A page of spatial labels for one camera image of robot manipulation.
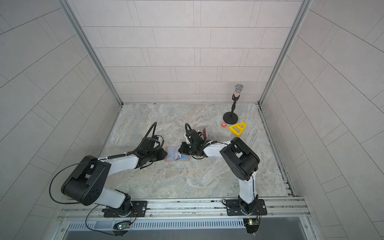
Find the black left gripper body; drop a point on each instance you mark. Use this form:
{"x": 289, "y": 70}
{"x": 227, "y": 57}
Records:
{"x": 155, "y": 155}

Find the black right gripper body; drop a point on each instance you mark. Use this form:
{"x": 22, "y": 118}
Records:
{"x": 190, "y": 149}

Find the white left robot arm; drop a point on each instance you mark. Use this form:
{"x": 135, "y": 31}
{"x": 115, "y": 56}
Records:
{"x": 86, "y": 184}

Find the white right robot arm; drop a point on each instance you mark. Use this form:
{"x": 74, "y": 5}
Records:
{"x": 241, "y": 159}

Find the dark red card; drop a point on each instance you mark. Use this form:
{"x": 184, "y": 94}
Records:
{"x": 204, "y": 133}

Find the clear acrylic card stand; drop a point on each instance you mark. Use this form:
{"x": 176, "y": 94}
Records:
{"x": 200, "y": 131}

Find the black microphone stand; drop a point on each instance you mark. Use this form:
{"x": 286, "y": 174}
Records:
{"x": 231, "y": 118}

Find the yellow triangle block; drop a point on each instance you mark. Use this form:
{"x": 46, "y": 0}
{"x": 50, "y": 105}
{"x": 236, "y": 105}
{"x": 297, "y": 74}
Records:
{"x": 237, "y": 129}

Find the left green circuit board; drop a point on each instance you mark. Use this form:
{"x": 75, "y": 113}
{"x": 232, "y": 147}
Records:
{"x": 121, "y": 226}

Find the white ventilation grille strip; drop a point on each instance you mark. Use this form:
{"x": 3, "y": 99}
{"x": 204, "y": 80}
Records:
{"x": 176, "y": 224}

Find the right circuit board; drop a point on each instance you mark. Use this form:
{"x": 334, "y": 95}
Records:
{"x": 251, "y": 225}

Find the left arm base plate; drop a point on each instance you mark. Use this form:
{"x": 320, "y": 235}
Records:
{"x": 127, "y": 209}

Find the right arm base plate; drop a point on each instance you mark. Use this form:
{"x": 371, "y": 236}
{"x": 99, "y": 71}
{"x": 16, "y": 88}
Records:
{"x": 238, "y": 207}

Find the aluminium mounting rail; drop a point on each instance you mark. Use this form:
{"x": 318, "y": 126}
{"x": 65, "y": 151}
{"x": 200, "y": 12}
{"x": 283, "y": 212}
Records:
{"x": 205, "y": 208}

